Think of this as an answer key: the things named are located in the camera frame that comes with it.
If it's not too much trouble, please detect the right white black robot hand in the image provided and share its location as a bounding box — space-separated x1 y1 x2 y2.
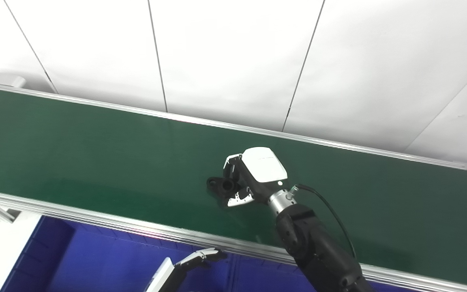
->
222 147 289 207

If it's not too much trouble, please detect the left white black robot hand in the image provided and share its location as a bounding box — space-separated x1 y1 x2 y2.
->
146 248 228 292

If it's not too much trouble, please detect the black flange part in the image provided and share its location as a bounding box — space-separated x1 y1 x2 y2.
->
206 176 240 200

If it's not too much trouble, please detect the blue plastic bin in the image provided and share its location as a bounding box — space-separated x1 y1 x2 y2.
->
227 264 420 292
0 215 236 292

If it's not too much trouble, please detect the green conveyor belt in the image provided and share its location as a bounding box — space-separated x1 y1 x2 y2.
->
0 81 467 292

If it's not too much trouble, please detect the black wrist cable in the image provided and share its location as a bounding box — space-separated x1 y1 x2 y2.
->
290 184 358 260

